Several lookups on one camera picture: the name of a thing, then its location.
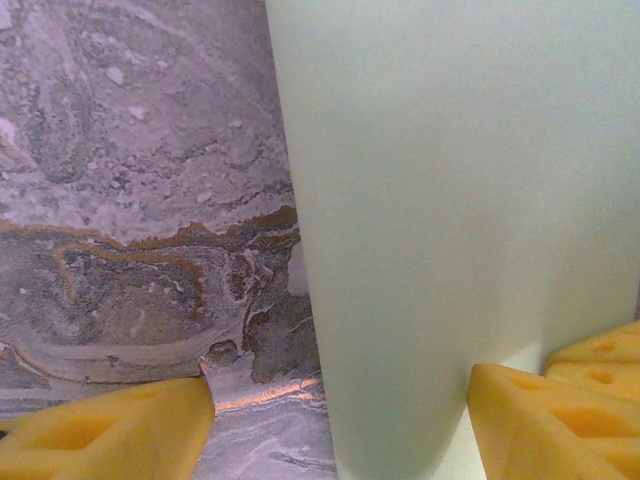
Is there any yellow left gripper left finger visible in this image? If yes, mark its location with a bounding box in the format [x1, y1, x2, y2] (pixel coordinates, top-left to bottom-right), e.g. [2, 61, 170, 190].
[0, 377, 215, 480]

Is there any light green paper sheet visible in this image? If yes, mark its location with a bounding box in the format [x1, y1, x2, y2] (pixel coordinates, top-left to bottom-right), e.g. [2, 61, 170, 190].
[263, 0, 640, 480]

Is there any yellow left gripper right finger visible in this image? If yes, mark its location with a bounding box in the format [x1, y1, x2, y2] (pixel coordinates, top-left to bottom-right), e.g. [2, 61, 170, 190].
[467, 363, 640, 480]

